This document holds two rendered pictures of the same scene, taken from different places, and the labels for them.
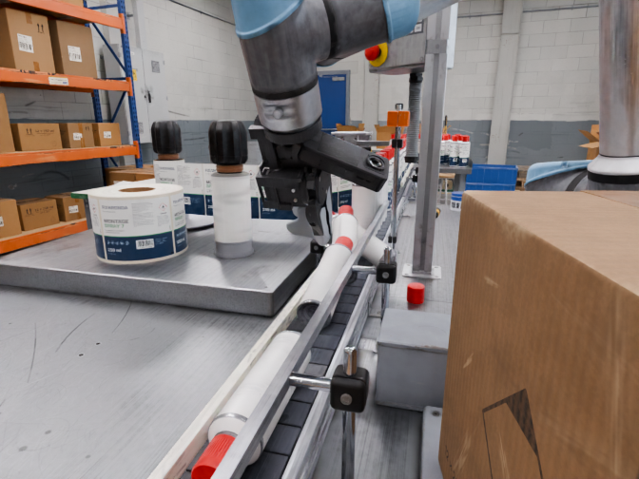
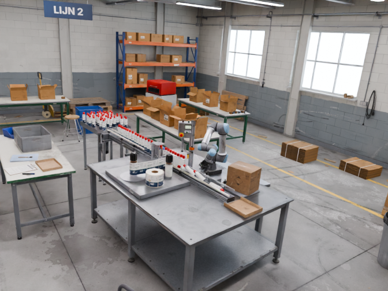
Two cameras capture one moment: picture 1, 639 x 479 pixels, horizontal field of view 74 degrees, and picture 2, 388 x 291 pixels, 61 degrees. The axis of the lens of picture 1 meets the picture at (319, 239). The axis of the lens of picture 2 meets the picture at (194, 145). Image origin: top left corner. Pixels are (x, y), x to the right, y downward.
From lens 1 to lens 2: 347 cm
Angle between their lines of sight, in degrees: 53
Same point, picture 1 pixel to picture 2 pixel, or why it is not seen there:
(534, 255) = (238, 170)
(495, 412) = (235, 178)
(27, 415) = (195, 200)
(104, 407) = (198, 197)
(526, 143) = (82, 85)
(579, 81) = (102, 52)
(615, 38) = (222, 142)
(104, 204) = (159, 176)
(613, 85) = (222, 146)
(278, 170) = (204, 165)
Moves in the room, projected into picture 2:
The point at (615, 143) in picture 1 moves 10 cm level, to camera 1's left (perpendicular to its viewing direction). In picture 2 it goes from (222, 152) to (217, 153)
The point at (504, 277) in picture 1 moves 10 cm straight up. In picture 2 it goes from (235, 171) to (237, 163)
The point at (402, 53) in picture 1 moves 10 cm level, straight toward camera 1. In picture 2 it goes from (186, 135) to (192, 137)
